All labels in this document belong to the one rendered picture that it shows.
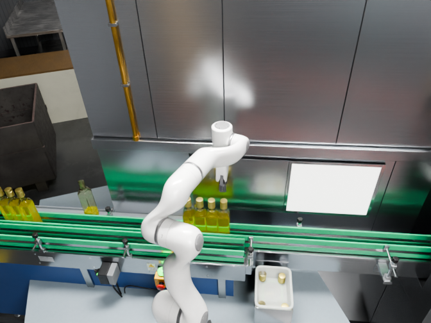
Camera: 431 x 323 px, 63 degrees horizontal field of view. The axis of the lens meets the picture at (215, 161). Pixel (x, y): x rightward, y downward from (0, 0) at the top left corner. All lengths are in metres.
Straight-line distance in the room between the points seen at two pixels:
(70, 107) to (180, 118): 3.75
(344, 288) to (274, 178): 1.03
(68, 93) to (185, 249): 4.19
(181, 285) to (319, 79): 0.95
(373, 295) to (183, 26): 1.98
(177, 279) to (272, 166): 0.70
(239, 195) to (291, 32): 0.83
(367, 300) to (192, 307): 1.49
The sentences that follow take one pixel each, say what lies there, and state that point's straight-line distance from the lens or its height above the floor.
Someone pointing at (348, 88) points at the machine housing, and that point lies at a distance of 1.55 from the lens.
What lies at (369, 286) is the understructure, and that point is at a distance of 2.52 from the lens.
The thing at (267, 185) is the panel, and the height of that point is 1.33.
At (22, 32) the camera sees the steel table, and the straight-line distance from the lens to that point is 6.02.
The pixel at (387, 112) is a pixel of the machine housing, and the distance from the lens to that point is 1.65.
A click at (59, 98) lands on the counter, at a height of 0.35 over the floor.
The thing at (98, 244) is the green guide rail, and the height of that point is 1.12.
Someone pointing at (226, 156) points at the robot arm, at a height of 1.70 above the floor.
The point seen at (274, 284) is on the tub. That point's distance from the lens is 1.88.
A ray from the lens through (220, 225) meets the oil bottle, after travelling 1.77.
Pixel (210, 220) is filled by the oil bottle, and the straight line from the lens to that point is 1.75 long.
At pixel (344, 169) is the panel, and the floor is 1.45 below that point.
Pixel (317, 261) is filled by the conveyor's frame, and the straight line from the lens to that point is 1.92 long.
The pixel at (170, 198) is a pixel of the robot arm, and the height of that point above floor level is 1.71.
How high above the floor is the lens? 2.50
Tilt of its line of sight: 38 degrees down
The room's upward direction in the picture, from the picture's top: 2 degrees counter-clockwise
